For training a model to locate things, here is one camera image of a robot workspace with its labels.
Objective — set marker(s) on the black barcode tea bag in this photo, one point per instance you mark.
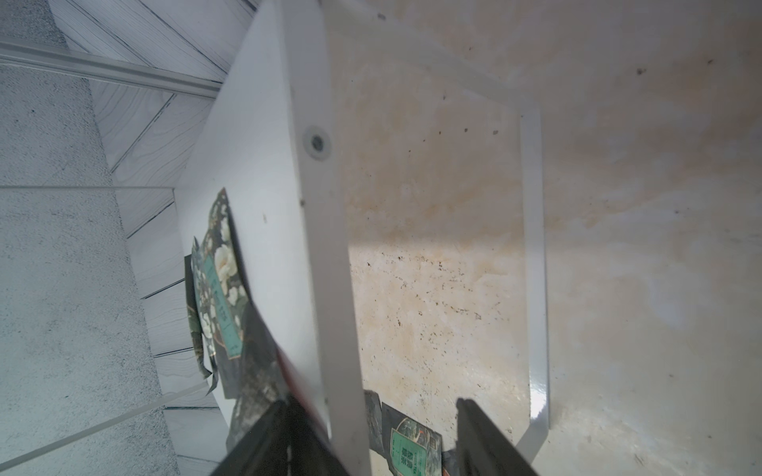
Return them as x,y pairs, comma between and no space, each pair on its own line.
261,383

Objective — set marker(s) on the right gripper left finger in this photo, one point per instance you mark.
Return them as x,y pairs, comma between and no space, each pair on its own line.
282,442

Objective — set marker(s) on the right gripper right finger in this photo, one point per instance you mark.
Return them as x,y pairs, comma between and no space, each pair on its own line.
482,449

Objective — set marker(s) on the white two-tier shelf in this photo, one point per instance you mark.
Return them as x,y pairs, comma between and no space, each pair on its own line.
269,144

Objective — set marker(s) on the left metal frame post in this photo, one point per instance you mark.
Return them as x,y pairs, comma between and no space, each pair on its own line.
17,53

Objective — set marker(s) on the small green tea bag lower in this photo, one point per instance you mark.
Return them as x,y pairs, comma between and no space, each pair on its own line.
220,298

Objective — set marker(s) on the green tea bag top shelf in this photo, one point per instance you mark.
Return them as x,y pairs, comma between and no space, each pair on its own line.
409,447

